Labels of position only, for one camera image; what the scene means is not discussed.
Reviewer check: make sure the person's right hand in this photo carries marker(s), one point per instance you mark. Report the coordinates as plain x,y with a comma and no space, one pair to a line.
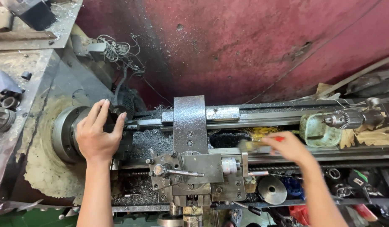
290,148

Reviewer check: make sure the person's left hand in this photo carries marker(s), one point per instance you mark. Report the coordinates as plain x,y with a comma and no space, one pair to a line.
95,138

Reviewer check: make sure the person's right fingers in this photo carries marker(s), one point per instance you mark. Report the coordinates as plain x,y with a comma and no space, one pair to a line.
273,143

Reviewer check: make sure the grey steel lathe chuck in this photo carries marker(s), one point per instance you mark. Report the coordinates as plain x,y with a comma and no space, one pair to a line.
63,135

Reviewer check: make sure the dirty green plastic container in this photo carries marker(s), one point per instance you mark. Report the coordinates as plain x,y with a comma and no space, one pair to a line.
317,135

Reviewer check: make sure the round grey metal disc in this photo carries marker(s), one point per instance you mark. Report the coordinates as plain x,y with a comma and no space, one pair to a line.
272,189

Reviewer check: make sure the blue plastic part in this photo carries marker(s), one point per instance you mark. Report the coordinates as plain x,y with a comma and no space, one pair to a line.
293,186

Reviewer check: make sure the silver cross slide dial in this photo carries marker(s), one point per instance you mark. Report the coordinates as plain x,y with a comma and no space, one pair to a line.
229,165

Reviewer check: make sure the grey lathe bed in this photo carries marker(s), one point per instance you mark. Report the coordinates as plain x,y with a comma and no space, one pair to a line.
339,154

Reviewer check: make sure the red plastic bag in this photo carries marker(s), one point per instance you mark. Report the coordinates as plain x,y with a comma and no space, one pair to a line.
300,214

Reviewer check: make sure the tailstock drill chuck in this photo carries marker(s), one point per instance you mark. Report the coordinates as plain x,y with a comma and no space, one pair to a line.
346,119

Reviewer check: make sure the grey lathe carriage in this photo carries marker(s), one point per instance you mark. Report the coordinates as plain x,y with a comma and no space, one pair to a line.
189,126

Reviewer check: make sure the green black tape measure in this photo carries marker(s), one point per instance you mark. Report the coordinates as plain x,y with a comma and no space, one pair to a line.
358,179

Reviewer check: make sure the torn cardboard pieces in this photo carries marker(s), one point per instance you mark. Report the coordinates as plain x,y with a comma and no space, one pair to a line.
371,137

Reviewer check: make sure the long grey metal rod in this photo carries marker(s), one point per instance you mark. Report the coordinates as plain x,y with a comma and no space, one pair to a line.
355,76

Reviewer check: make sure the pile of metal shavings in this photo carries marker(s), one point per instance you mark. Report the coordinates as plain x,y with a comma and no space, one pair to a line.
151,142

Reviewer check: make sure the steel handwheel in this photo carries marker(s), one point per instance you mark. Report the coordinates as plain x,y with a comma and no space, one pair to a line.
169,220

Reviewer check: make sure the black perforated guard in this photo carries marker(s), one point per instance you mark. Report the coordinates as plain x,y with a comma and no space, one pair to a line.
128,104

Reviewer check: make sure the grey lathe headstock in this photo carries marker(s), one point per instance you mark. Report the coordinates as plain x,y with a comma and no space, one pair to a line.
43,104

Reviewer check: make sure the group of steel sleeves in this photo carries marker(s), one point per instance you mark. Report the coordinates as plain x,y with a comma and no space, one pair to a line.
3,115

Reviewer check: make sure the black box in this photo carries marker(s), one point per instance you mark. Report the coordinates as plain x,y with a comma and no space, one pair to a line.
33,14

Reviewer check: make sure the steel tool post with lever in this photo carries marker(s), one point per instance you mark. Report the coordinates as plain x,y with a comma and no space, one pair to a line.
164,170

